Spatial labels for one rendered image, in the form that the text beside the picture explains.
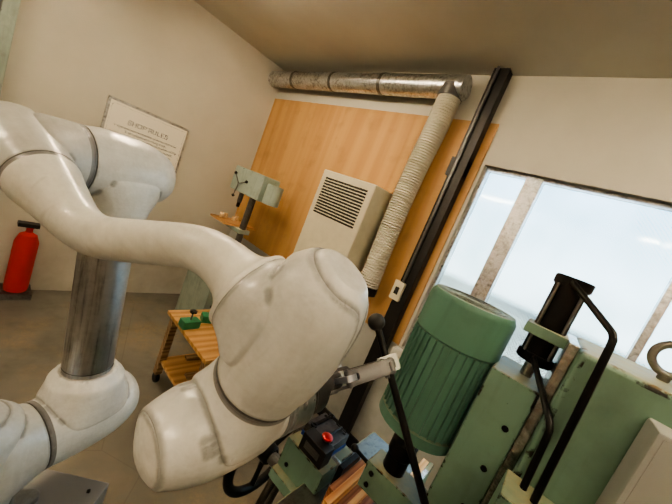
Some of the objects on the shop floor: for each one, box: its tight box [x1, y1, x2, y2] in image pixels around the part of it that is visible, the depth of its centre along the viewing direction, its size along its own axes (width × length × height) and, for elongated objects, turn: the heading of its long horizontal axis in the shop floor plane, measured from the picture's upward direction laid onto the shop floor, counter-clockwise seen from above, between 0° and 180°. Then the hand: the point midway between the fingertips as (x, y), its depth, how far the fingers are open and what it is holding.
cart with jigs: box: [152, 305, 220, 386], centre depth 214 cm, size 66×57×64 cm
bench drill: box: [175, 165, 284, 310], centre depth 285 cm, size 48×62×158 cm
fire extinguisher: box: [0, 220, 41, 300], centre depth 236 cm, size 18×19×60 cm
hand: (365, 367), depth 62 cm, fingers open, 13 cm apart
